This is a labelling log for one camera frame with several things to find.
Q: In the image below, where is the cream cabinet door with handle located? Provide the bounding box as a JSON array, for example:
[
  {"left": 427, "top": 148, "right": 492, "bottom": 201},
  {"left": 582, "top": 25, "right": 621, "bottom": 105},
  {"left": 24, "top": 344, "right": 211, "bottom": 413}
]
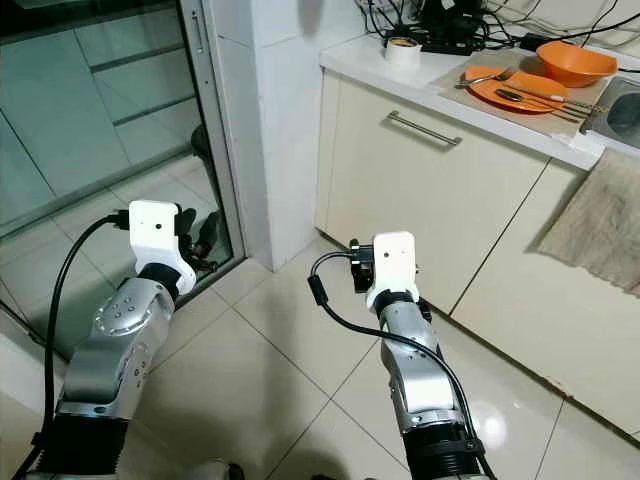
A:
[{"left": 315, "top": 70, "right": 556, "bottom": 311}]

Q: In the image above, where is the beige linen towel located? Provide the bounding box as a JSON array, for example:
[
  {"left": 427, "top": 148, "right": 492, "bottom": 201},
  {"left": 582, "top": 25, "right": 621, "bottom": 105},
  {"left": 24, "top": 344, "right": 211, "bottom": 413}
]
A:
[{"left": 538, "top": 148, "right": 640, "bottom": 296}]

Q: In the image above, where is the silver metal fork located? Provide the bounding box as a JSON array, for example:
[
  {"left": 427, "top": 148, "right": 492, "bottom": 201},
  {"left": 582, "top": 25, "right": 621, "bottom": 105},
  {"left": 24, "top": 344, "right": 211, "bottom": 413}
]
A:
[{"left": 455, "top": 68, "right": 516, "bottom": 89}]

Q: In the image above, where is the wooden chopstick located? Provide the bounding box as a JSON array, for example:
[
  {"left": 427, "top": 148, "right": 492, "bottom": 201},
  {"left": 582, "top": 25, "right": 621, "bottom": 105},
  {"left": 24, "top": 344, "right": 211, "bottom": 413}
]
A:
[
  {"left": 513, "top": 81, "right": 606, "bottom": 117},
  {"left": 510, "top": 78, "right": 606, "bottom": 113}
]

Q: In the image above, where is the white tape roll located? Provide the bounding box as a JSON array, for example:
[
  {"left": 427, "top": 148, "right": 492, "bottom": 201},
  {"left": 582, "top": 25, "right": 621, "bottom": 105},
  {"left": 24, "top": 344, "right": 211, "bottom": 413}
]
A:
[{"left": 384, "top": 36, "right": 423, "bottom": 67}]

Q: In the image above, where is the beige woven place mat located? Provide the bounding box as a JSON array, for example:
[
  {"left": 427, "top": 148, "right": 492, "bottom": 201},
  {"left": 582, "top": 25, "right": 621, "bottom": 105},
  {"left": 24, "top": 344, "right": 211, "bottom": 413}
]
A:
[{"left": 430, "top": 45, "right": 621, "bottom": 139}]

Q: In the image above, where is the orange plastic plate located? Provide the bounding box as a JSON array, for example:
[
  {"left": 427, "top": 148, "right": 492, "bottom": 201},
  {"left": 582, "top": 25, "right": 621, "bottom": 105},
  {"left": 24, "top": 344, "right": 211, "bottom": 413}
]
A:
[{"left": 464, "top": 66, "right": 576, "bottom": 114}]

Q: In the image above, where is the plain cream cabinet door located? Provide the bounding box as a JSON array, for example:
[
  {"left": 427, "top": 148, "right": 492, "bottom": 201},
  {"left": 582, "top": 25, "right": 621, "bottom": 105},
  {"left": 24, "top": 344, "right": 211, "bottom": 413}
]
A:
[{"left": 450, "top": 160, "right": 640, "bottom": 436}]

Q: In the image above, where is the flat black power adapter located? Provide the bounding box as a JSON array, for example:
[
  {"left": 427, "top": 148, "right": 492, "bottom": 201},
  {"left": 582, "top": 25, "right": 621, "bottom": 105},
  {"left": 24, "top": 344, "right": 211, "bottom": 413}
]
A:
[{"left": 520, "top": 33, "right": 561, "bottom": 51}]

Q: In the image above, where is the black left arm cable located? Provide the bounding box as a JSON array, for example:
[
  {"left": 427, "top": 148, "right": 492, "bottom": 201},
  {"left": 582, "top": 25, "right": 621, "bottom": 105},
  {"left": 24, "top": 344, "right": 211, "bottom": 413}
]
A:
[{"left": 43, "top": 213, "right": 131, "bottom": 443}]

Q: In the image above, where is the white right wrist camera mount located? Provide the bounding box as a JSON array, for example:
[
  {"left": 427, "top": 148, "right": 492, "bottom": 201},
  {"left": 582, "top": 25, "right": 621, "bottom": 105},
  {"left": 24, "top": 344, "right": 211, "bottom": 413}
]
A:
[{"left": 365, "top": 232, "right": 419, "bottom": 311}]

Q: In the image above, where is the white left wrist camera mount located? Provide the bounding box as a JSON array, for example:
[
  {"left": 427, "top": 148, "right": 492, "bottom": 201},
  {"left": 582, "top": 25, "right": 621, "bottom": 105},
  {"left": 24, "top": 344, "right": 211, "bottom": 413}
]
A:
[{"left": 128, "top": 200, "right": 197, "bottom": 296}]

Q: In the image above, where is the brushed metal cabinet handle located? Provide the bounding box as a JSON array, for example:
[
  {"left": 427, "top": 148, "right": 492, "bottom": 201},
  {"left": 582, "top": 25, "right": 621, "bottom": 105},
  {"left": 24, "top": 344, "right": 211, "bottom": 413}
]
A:
[{"left": 387, "top": 110, "right": 464, "bottom": 148}]

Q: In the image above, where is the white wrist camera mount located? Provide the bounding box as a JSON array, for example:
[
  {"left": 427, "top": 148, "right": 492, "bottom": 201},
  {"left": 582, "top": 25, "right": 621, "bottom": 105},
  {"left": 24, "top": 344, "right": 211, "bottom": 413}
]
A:
[
  {"left": 365, "top": 232, "right": 419, "bottom": 311},
  {"left": 128, "top": 200, "right": 197, "bottom": 296}
]

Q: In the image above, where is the orange plastic bowl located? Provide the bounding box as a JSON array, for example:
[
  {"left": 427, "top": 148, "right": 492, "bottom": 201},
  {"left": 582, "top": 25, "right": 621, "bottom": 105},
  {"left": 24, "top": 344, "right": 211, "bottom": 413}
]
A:
[{"left": 535, "top": 40, "right": 619, "bottom": 89}]

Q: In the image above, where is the glass sliding door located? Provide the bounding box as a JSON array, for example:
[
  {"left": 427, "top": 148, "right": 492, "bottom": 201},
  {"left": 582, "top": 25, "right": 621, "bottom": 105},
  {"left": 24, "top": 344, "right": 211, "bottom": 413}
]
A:
[{"left": 0, "top": 0, "right": 246, "bottom": 331}]

